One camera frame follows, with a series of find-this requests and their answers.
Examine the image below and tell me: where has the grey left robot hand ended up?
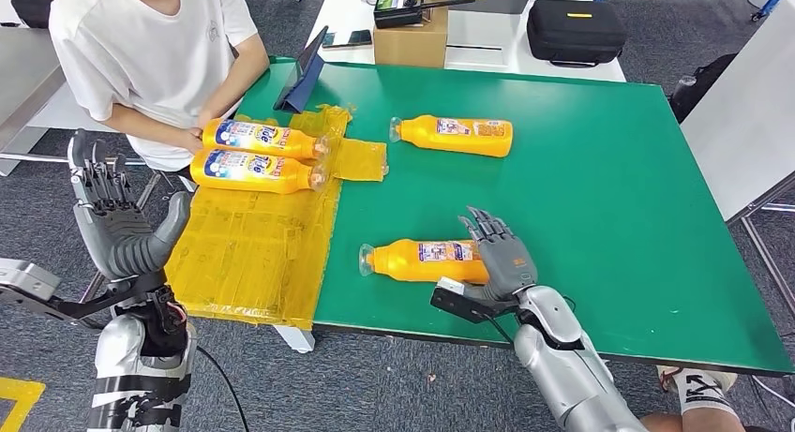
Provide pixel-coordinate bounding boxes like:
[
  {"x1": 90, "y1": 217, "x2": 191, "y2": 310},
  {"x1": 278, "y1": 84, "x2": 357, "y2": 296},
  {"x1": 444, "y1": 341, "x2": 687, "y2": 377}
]
[{"x1": 67, "y1": 128, "x2": 192, "y2": 281}]

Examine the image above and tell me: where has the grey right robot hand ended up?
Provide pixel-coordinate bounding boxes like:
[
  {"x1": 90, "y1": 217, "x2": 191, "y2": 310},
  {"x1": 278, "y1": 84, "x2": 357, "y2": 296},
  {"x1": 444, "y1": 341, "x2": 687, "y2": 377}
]
[{"x1": 457, "y1": 205, "x2": 540, "y2": 305}]

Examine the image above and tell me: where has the person's right hand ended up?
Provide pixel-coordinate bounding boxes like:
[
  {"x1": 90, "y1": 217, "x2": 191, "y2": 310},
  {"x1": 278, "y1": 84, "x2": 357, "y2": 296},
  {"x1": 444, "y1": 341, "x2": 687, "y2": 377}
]
[{"x1": 176, "y1": 127, "x2": 205, "y2": 157}]

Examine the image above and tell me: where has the orange detergent bottle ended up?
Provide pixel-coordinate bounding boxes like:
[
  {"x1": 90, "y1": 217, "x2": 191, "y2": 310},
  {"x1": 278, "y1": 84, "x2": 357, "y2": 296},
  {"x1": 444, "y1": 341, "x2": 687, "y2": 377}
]
[
  {"x1": 188, "y1": 146, "x2": 329, "y2": 196},
  {"x1": 389, "y1": 113, "x2": 515, "y2": 159},
  {"x1": 202, "y1": 117, "x2": 332, "y2": 163},
  {"x1": 358, "y1": 238, "x2": 492, "y2": 287}
]

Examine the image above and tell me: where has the person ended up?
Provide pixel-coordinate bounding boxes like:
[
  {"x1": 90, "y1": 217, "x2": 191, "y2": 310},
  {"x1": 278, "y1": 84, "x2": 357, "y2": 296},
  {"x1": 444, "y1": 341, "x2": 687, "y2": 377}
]
[
  {"x1": 48, "y1": 0, "x2": 271, "y2": 172},
  {"x1": 639, "y1": 365, "x2": 741, "y2": 432}
]

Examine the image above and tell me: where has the tablet in blue case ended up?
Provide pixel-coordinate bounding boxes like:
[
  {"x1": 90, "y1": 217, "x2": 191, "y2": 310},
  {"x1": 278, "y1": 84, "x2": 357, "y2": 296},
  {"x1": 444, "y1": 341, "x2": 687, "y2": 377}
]
[{"x1": 273, "y1": 25, "x2": 330, "y2": 115}]

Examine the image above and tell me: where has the yellow taped cardboard sheet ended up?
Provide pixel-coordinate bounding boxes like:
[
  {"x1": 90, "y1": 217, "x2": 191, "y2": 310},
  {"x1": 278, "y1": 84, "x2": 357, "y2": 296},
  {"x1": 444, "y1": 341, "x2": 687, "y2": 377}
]
[{"x1": 162, "y1": 103, "x2": 389, "y2": 333}]

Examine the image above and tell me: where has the white table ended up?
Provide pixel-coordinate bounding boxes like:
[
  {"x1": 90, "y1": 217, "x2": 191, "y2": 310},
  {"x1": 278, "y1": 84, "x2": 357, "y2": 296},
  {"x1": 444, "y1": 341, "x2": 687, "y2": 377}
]
[{"x1": 307, "y1": 0, "x2": 627, "y2": 84}]

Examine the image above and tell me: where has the black carrying case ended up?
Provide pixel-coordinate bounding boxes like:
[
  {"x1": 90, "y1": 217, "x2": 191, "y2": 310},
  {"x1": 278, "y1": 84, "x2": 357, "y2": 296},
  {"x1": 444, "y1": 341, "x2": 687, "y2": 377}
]
[
  {"x1": 526, "y1": 0, "x2": 628, "y2": 68},
  {"x1": 10, "y1": 0, "x2": 67, "y2": 30}
]

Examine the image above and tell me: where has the white table foot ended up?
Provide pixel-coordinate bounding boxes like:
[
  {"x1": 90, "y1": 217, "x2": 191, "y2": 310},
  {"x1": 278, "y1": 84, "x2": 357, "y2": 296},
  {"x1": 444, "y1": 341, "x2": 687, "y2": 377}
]
[{"x1": 273, "y1": 325, "x2": 317, "y2": 354}]

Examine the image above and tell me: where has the brown cardboard box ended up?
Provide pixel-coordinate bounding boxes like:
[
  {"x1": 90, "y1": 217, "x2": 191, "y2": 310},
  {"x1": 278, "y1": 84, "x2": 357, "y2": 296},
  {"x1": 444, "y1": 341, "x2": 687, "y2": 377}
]
[{"x1": 373, "y1": 0, "x2": 450, "y2": 69}]

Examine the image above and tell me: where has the black remote controller with antennas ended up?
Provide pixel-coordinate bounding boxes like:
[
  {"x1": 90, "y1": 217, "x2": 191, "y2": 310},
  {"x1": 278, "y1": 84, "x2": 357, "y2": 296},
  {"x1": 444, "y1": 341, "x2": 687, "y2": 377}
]
[{"x1": 373, "y1": 0, "x2": 477, "y2": 31}]

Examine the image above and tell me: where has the black backpack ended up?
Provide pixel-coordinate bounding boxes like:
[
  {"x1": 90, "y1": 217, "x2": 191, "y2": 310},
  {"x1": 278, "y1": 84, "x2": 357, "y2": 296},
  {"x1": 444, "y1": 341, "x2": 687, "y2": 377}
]
[{"x1": 667, "y1": 52, "x2": 739, "y2": 125}]

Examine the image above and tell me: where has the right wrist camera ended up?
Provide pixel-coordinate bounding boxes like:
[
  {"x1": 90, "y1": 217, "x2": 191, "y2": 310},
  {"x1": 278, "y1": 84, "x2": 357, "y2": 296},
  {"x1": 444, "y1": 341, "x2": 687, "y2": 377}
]
[{"x1": 429, "y1": 276, "x2": 519, "y2": 325}]

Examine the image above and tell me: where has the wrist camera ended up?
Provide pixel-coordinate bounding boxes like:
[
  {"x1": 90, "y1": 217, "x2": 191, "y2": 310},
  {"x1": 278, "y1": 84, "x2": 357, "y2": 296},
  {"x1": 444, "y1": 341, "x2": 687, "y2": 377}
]
[
  {"x1": 429, "y1": 276, "x2": 519, "y2": 325},
  {"x1": 0, "y1": 258, "x2": 169, "y2": 331}
]

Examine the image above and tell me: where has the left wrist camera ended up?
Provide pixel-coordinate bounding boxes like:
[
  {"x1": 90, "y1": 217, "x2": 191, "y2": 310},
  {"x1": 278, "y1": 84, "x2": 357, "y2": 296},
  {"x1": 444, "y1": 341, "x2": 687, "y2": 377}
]
[{"x1": 0, "y1": 258, "x2": 169, "y2": 331}]

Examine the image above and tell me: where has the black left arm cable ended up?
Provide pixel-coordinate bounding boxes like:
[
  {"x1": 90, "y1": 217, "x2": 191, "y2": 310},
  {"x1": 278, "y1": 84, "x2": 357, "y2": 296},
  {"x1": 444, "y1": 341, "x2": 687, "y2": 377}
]
[{"x1": 195, "y1": 345, "x2": 251, "y2": 432}]

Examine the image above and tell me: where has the grey desk with metal frame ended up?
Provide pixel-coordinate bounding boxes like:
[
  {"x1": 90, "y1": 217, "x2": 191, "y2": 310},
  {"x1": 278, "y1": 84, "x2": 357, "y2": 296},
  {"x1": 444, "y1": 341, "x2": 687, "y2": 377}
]
[{"x1": 0, "y1": 26, "x2": 164, "y2": 306}]

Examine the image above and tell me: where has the white desk with metal frame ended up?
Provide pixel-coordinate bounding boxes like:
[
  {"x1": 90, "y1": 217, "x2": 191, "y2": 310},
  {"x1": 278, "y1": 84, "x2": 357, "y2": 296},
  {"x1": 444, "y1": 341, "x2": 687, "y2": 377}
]
[{"x1": 680, "y1": 0, "x2": 795, "y2": 321}]

